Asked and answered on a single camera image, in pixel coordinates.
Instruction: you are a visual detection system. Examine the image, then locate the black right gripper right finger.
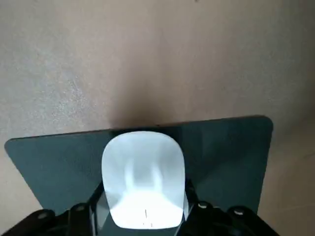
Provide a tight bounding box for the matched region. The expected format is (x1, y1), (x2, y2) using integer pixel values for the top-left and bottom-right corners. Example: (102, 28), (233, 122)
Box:
(179, 179), (279, 236)

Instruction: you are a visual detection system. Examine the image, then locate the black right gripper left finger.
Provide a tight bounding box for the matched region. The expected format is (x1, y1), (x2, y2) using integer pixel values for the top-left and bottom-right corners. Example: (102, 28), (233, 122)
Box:
(4, 182), (105, 236)

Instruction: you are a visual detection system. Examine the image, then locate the white computer mouse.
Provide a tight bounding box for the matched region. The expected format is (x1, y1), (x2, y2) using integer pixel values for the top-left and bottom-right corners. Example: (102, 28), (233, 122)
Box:
(101, 131), (186, 229)

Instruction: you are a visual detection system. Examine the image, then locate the black mouse pad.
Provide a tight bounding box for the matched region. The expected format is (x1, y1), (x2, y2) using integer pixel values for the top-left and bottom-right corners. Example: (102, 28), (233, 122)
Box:
(4, 114), (274, 236)

